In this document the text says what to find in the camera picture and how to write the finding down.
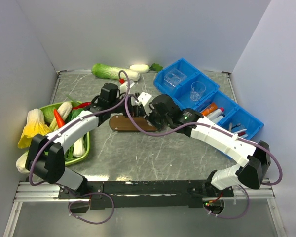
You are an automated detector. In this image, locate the blue compartment bin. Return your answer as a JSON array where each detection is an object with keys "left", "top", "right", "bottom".
[{"left": 153, "top": 58, "right": 264, "bottom": 160}]

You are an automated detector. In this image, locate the large white toothpaste tube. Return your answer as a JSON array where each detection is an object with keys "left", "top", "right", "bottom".
[{"left": 212, "top": 115, "right": 224, "bottom": 124}]

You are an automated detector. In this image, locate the green napa cabbage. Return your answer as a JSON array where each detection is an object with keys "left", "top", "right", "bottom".
[{"left": 91, "top": 63, "right": 140, "bottom": 81}]

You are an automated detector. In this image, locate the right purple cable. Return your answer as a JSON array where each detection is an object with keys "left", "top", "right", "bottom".
[{"left": 123, "top": 95, "right": 283, "bottom": 220}]

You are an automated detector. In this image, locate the clear acrylic toothbrush holder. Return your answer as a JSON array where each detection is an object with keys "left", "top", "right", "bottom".
[{"left": 164, "top": 68, "right": 187, "bottom": 87}]

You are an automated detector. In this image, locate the pale green cabbage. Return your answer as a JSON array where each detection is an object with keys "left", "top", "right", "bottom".
[{"left": 15, "top": 151, "right": 29, "bottom": 174}]

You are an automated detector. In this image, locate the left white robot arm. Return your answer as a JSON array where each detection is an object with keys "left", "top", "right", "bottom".
[{"left": 25, "top": 82, "right": 134, "bottom": 198}]

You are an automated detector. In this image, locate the black base frame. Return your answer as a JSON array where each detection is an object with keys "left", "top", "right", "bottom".
[{"left": 58, "top": 180, "right": 234, "bottom": 210}]

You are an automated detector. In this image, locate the red chili pepper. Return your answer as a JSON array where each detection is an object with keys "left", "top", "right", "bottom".
[{"left": 73, "top": 102, "right": 91, "bottom": 110}]

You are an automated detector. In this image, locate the green plastic basket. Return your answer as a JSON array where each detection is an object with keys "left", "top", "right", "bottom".
[{"left": 40, "top": 101, "right": 91, "bottom": 166}]

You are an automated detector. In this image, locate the orange toothpaste tube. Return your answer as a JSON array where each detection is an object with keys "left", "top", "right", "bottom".
[{"left": 201, "top": 102, "right": 218, "bottom": 116}]

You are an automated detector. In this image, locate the orange carrot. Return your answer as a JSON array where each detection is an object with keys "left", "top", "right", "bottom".
[{"left": 54, "top": 109, "right": 65, "bottom": 128}]

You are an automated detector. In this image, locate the brown oval wooden tray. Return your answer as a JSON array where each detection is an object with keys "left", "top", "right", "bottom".
[{"left": 109, "top": 114, "right": 157, "bottom": 132}]

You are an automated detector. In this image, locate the yellow white cabbage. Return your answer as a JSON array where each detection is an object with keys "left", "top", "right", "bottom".
[{"left": 17, "top": 109, "right": 52, "bottom": 149}]

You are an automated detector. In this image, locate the white toothbrush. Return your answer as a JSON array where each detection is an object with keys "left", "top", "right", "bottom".
[{"left": 231, "top": 127, "right": 247, "bottom": 134}]

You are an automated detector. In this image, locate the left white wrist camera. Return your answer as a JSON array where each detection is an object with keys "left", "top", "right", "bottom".
[{"left": 119, "top": 79, "right": 135, "bottom": 93}]

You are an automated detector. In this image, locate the bok choy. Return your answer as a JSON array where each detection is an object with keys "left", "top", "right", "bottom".
[{"left": 73, "top": 137, "right": 86, "bottom": 158}]

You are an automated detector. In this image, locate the white corn cob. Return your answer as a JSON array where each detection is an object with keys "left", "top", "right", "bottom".
[{"left": 49, "top": 101, "right": 73, "bottom": 131}]

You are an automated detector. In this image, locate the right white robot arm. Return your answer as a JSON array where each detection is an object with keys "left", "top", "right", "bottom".
[{"left": 132, "top": 92, "right": 270, "bottom": 197}]

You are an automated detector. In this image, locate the white radish with leaves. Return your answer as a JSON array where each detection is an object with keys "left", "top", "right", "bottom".
[{"left": 129, "top": 63, "right": 163, "bottom": 73}]

